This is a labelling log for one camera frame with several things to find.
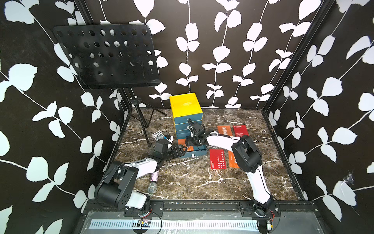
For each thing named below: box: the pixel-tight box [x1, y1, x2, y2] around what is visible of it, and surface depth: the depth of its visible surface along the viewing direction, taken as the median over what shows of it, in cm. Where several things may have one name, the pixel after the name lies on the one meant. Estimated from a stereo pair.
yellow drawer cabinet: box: [169, 92, 204, 129], surface depth 93 cm
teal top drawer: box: [173, 112, 204, 125], surface depth 88 cm
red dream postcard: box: [232, 124, 249, 138], surface depth 109 cm
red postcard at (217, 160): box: [209, 149, 227, 170], surface depth 94 cm
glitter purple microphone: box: [147, 170, 159, 195], surface depth 81 cm
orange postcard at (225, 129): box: [217, 125, 233, 137], surface depth 110 cm
